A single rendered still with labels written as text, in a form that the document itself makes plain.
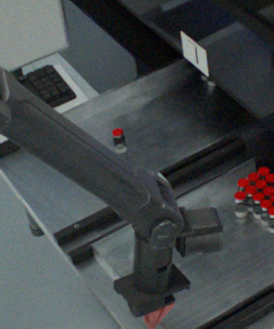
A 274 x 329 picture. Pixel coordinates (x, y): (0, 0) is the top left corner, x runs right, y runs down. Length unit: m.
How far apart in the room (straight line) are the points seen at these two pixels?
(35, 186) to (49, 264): 1.08
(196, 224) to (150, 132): 0.53
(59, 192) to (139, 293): 0.42
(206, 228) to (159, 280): 0.11
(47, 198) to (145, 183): 0.53
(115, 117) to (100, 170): 0.71
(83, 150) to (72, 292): 1.63
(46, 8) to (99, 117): 0.37
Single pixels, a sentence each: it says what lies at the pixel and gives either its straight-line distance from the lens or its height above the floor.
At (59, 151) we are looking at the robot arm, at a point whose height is 1.34.
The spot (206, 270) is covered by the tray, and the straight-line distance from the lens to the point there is 1.66.
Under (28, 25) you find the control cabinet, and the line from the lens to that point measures 2.25.
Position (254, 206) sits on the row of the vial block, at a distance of 1.72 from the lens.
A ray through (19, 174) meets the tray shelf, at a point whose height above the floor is 0.88.
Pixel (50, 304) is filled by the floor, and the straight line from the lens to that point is 2.84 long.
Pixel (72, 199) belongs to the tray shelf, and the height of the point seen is 0.88.
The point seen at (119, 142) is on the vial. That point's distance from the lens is 1.88.
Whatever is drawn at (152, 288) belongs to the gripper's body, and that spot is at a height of 1.01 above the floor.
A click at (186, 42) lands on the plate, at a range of 1.89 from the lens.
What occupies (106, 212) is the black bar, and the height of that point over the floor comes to 0.90.
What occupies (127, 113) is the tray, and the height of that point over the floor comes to 0.88.
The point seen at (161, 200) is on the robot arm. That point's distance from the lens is 1.34.
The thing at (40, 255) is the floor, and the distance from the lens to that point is 2.97.
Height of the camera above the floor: 2.13
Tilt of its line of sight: 41 degrees down
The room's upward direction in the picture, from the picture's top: 10 degrees counter-clockwise
